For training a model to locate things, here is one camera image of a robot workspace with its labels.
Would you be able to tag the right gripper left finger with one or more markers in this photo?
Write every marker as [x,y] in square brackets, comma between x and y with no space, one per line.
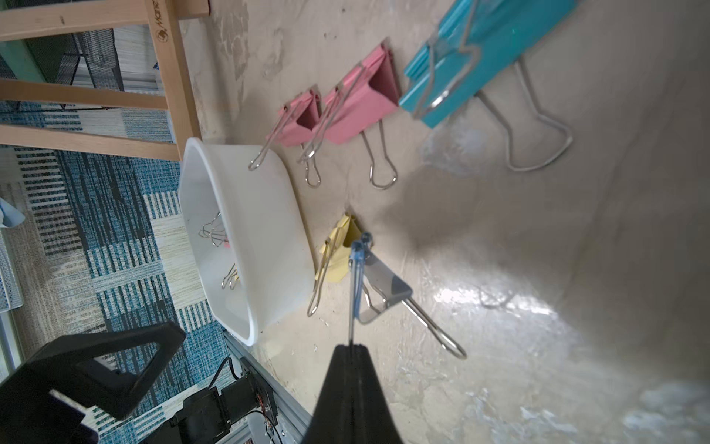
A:
[331,420]

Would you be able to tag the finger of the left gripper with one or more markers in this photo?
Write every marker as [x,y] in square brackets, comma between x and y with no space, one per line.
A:
[69,365]

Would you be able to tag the blue binder clip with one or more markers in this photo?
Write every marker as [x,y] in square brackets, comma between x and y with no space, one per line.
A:
[375,288]

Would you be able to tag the pink binder clip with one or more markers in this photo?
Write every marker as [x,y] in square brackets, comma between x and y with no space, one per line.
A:
[295,126]
[363,98]

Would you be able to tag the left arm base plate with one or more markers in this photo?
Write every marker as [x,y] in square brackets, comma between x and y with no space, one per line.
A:
[208,415]

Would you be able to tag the white plastic storage box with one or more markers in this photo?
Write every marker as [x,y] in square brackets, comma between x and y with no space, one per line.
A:
[247,236]

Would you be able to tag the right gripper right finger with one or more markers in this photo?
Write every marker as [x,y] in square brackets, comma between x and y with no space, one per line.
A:
[371,421]

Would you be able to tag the teal binder clip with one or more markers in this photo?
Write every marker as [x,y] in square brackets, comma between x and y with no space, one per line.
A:
[474,42]

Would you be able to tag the yellow binder clip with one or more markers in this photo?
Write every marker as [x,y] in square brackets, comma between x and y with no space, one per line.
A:
[335,257]

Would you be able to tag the small wooden easel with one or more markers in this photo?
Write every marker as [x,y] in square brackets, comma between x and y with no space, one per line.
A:
[64,53]

